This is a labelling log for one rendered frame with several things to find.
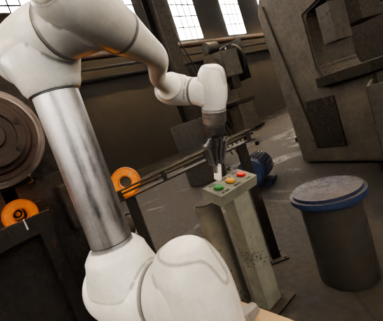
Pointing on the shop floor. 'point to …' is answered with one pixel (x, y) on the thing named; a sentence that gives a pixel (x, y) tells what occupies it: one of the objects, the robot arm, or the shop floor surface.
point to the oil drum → (189, 140)
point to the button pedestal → (249, 240)
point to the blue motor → (262, 167)
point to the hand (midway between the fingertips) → (217, 171)
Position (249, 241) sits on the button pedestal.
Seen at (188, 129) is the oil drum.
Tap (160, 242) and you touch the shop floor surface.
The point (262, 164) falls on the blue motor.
